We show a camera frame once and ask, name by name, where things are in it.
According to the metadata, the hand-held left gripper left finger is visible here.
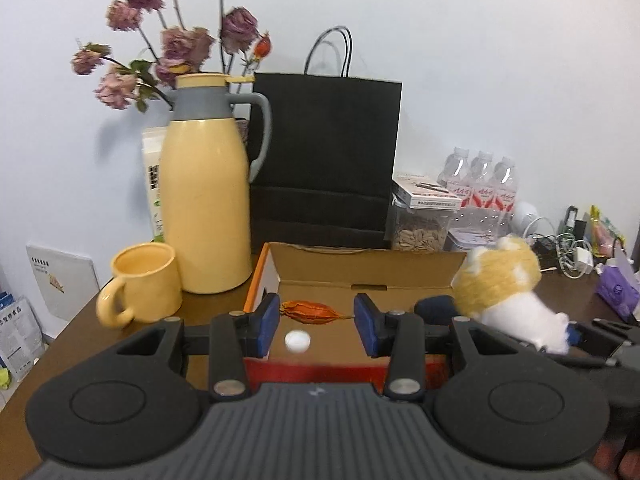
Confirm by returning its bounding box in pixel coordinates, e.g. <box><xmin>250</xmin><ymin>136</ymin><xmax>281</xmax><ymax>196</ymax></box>
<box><xmin>116</xmin><ymin>292</ymin><xmax>281</xmax><ymax>402</ymax></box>

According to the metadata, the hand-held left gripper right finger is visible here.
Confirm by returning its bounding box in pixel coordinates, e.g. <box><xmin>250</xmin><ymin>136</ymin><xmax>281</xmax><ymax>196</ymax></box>
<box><xmin>352</xmin><ymin>294</ymin><xmax>518</xmax><ymax>403</ymax></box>

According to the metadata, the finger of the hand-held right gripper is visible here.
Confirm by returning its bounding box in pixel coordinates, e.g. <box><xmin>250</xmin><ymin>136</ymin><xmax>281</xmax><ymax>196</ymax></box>
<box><xmin>591</xmin><ymin>318</ymin><xmax>640</xmax><ymax>345</ymax></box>
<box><xmin>547</xmin><ymin>324</ymin><xmax>623</xmax><ymax>370</ymax></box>

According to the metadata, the dried orange pod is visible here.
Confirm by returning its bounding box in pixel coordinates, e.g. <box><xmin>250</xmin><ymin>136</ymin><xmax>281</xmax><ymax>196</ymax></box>
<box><xmin>280</xmin><ymin>300</ymin><xmax>355</xmax><ymax>328</ymax></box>

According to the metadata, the red cardboard box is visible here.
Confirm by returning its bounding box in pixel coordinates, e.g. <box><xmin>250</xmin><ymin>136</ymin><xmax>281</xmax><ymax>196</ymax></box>
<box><xmin>242</xmin><ymin>241</ymin><xmax>471</xmax><ymax>395</ymax></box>

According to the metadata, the yellow white plush toy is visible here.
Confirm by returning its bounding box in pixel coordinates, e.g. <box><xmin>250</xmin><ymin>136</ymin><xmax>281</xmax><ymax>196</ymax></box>
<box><xmin>450</xmin><ymin>235</ymin><xmax>571</xmax><ymax>356</ymax></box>

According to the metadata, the white round cap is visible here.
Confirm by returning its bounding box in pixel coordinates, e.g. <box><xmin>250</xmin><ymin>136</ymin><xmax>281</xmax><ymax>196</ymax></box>
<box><xmin>284</xmin><ymin>330</ymin><xmax>311</xmax><ymax>353</ymax></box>

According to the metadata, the purple tissue pack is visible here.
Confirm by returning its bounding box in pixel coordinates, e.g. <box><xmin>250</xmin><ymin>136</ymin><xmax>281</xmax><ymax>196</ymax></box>
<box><xmin>597</xmin><ymin>245</ymin><xmax>640</xmax><ymax>318</ymax></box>

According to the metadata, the dark blue cloth bundle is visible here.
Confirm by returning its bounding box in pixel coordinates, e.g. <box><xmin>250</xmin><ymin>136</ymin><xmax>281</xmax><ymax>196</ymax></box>
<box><xmin>415</xmin><ymin>296</ymin><xmax>458</xmax><ymax>323</ymax></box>

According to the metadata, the colourful snack packet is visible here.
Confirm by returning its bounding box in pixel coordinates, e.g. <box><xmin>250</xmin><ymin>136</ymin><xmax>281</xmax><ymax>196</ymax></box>
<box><xmin>590</xmin><ymin>205</ymin><xmax>626</xmax><ymax>256</ymax></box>

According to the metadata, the clear jar of sunflower seeds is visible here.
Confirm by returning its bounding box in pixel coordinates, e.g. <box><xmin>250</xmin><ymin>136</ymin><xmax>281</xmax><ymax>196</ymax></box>
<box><xmin>385</xmin><ymin>195</ymin><xmax>453</xmax><ymax>252</ymax></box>

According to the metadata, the yellow mug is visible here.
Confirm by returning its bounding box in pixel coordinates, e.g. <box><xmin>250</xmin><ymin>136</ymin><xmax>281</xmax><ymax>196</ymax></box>
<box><xmin>96</xmin><ymin>242</ymin><xmax>183</xmax><ymax>328</ymax></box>

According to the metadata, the white round device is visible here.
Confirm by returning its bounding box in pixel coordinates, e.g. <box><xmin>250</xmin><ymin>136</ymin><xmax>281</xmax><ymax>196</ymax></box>
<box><xmin>512</xmin><ymin>201</ymin><xmax>538</xmax><ymax>236</ymax></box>

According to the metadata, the yellow thermos jug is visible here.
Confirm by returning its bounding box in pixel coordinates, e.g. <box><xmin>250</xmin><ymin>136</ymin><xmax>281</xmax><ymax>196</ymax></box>
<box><xmin>160</xmin><ymin>73</ymin><xmax>273</xmax><ymax>295</ymax></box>

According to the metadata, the clear plastic container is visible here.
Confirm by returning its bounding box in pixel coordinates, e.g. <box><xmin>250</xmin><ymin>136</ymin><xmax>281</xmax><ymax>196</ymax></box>
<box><xmin>446</xmin><ymin>207</ymin><xmax>508</xmax><ymax>252</ymax></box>

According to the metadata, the white flat box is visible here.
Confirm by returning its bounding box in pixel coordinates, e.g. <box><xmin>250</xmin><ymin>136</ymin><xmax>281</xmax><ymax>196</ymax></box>
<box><xmin>392</xmin><ymin>174</ymin><xmax>463</xmax><ymax>209</ymax></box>

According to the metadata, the clear water bottle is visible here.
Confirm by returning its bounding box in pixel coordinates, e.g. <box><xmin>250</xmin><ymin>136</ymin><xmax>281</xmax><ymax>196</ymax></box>
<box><xmin>487</xmin><ymin>156</ymin><xmax>518</xmax><ymax>216</ymax></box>
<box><xmin>462</xmin><ymin>150</ymin><xmax>496</xmax><ymax>211</ymax></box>
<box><xmin>437</xmin><ymin>146</ymin><xmax>472</xmax><ymax>196</ymax></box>

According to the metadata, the black paper bag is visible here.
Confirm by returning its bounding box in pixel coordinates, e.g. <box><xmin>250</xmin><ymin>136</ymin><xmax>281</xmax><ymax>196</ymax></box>
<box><xmin>248</xmin><ymin>26</ymin><xmax>403</xmax><ymax>251</ymax></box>

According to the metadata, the white tall carton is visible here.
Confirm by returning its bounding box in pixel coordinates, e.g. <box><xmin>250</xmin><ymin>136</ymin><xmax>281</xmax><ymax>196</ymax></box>
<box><xmin>141</xmin><ymin>127</ymin><xmax>171</xmax><ymax>243</ymax></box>

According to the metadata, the white printed board box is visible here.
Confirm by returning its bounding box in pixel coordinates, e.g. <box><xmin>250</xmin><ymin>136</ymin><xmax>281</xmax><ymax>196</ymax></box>
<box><xmin>26</xmin><ymin>241</ymin><xmax>101</xmax><ymax>322</ymax></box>

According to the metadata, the blue white packet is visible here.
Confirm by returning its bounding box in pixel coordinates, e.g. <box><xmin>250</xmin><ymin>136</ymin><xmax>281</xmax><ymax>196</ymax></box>
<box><xmin>0</xmin><ymin>290</ymin><xmax>46</xmax><ymax>383</ymax></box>

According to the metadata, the dried rose bouquet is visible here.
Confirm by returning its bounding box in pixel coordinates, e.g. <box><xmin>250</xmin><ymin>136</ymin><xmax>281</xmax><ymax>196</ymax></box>
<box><xmin>70</xmin><ymin>0</ymin><xmax>273</xmax><ymax>113</ymax></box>

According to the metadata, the tangle of cables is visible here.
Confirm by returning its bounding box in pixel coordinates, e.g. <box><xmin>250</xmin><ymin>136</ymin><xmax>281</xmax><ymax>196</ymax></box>
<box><xmin>525</xmin><ymin>217</ymin><xmax>596</xmax><ymax>278</ymax></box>

